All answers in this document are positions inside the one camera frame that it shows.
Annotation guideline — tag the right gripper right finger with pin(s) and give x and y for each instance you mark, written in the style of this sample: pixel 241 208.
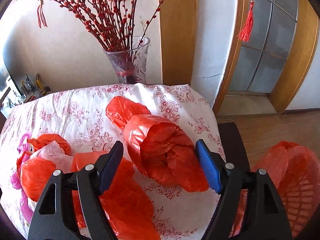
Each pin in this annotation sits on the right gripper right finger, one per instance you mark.
pixel 264 216

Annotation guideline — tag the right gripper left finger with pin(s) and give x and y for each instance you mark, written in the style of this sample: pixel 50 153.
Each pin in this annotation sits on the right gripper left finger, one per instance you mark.
pixel 54 216

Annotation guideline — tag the white translucent plastic bag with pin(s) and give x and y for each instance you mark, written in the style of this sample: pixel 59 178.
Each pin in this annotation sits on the white translucent plastic bag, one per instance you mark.
pixel 53 152

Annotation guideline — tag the large red plastic bag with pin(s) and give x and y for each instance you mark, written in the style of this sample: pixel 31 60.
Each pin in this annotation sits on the large red plastic bag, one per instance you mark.
pixel 158 148

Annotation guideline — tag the red plastic waste basket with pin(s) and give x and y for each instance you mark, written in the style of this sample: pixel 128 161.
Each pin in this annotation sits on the red plastic waste basket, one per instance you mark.
pixel 299 187

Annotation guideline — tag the crumpled red bag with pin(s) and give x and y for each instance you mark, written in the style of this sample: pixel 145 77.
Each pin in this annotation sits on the crumpled red bag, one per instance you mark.
pixel 33 174

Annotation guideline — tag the red basket liner bag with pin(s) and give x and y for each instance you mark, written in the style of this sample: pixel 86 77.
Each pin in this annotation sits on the red basket liner bag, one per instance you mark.
pixel 274 162

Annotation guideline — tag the flat red plastic bag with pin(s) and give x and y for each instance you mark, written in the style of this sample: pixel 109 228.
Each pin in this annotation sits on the flat red plastic bag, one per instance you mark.
pixel 128 209

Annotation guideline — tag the floral white pink tablecloth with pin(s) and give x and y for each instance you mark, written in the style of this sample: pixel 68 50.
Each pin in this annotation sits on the floral white pink tablecloth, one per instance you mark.
pixel 79 117

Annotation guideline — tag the yellow tool on cabinet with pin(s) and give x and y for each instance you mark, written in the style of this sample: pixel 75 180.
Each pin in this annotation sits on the yellow tool on cabinet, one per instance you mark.
pixel 40 86

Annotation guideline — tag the glass panel wooden door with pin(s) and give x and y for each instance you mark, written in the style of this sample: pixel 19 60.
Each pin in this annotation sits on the glass panel wooden door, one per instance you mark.
pixel 275 62

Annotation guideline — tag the clear glass vase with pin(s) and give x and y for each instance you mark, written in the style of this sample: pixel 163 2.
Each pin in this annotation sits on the clear glass vase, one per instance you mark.
pixel 130 65

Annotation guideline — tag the red knot tassel ornament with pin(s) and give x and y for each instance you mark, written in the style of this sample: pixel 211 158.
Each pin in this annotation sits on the red knot tassel ornament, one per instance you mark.
pixel 245 33

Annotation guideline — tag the red berry branches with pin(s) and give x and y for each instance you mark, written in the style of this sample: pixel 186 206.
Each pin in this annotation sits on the red berry branches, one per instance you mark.
pixel 111 22

